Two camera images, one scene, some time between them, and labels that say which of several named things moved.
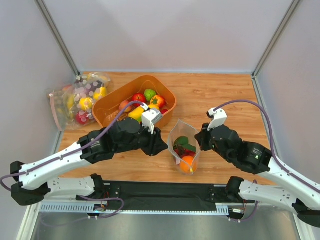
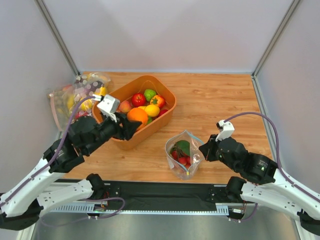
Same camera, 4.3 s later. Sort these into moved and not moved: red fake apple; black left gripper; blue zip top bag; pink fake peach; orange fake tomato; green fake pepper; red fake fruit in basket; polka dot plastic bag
Moved: black left gripper; blue zip top bag
Not moved: pink fake peach; red fake apple; green fake pepper; orange fake tomato; red fake fruit in basket; polka dot plastic bag
